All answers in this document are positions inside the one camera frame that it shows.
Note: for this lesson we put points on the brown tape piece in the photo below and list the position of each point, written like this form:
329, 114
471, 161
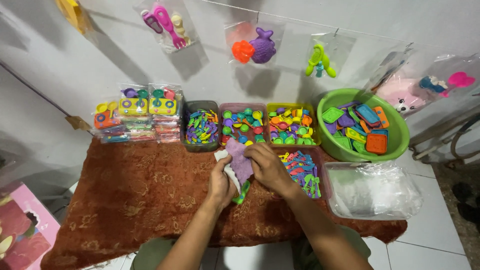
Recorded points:
77, 122

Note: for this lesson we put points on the black sandals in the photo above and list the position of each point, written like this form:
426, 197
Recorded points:
467, 200

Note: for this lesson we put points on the pink tub of toy utensils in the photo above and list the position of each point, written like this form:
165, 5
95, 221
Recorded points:
303, 174

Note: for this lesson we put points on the person's left hand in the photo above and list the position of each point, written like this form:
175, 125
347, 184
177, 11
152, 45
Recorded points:
219, 185

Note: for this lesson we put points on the person's right fingers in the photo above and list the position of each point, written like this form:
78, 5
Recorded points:
253, 152

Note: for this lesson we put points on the hanging bag with yellow toy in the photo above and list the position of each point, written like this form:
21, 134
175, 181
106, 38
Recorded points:
73, 13

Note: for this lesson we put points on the person's left fingers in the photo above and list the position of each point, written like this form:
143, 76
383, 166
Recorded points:
224, 163

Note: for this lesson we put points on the purple textured toy piece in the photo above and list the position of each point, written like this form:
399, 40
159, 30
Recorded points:
240, 161

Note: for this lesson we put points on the hanging bag with pink fork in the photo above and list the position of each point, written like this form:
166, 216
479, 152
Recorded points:
168, 24

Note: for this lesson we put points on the clear tub of plastic bags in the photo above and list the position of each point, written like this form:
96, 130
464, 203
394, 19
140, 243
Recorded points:
371, 191

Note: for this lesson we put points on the pink printed box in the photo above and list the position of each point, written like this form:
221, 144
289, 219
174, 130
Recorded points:
22, 228

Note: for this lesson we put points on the hanging bag with sand molds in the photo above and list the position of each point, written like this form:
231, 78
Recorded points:
255, 45

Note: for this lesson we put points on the hanging bag with green comb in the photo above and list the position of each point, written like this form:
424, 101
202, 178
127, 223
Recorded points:
324, 60

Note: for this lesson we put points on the yellow tub of toy cups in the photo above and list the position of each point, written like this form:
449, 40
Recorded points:
292, 125

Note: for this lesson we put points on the white plastic bag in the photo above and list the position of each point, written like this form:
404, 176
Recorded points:
225, 167

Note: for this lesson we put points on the stack of yellow stove packets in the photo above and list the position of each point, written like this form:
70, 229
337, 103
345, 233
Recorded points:
165, 110
135, 112

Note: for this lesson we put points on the pink tub of toy pans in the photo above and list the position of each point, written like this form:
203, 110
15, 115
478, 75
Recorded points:
243, 125

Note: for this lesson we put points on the person's green shorts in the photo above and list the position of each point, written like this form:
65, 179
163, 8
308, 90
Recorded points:
157, 253

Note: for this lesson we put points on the metal rack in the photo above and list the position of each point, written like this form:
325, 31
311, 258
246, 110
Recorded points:
450, 137

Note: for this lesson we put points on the hanging bag with pink plush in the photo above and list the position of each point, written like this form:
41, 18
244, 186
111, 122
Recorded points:
403, 92

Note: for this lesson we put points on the green basin of toy trays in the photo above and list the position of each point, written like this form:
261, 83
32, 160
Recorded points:
360, 127

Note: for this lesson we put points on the green toy piece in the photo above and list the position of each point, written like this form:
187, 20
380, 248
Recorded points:
241, 194

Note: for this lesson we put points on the person's right hand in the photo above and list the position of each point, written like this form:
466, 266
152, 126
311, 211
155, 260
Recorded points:
272, 170

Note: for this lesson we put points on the hanging bag with pink toy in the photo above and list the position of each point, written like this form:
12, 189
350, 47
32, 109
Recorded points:
453, 80

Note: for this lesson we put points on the stack of orange stove packets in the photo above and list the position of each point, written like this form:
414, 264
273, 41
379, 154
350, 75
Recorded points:
107, 122

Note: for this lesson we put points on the grey tub of toy cutlery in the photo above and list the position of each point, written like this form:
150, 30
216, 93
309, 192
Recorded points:
200, 127

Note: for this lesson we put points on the brown patterned table cloth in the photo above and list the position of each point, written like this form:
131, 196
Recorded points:
142, 198

